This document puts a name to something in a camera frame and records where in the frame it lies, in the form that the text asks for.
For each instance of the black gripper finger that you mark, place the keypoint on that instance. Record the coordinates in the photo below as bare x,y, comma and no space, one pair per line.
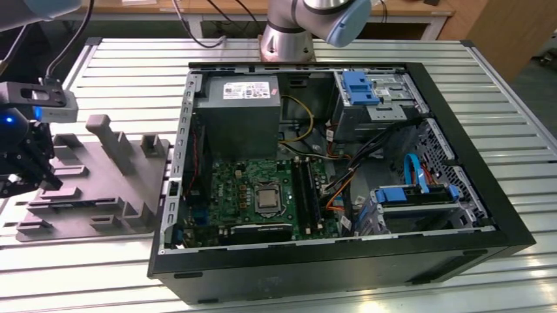
17,187
41,156

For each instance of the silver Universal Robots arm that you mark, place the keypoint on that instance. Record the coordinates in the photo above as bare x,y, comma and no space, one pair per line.
287,32

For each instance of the black RAM slot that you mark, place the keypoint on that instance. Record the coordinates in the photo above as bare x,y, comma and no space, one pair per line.
297,195

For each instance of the grey parts rack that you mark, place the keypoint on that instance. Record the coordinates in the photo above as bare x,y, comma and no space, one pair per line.
108,182

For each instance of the blue motherboard connector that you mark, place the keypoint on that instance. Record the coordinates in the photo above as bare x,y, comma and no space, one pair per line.
200,216

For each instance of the green motherboard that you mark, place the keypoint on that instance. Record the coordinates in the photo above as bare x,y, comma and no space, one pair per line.
225,195

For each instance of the grey power supply unit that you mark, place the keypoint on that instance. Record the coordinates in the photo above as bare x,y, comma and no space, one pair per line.
235,130

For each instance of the CPU socket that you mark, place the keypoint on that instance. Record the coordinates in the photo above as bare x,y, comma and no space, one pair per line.
269,186

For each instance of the silver CPU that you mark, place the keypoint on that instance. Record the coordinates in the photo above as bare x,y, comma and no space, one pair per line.
268,199

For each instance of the black graphics card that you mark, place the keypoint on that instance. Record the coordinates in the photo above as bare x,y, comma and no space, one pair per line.
260,229

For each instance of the black open PC case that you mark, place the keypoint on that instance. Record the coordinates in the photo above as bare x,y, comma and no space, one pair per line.
304,270

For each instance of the blue drive bay latch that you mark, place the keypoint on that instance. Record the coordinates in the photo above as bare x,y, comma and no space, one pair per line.
357,94

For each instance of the metal drive cage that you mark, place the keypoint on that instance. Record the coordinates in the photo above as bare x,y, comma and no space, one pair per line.
382,114

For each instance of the hard disk in blue carrier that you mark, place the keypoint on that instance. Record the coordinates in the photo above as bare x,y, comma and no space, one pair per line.
392,195

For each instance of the metal disk bay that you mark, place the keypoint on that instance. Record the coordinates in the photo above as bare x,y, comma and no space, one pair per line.
434,207

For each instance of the wooden desk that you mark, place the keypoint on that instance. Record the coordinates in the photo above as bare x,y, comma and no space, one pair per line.
404,9

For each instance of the wooden cabinet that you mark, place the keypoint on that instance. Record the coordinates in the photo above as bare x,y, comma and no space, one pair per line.
499,32

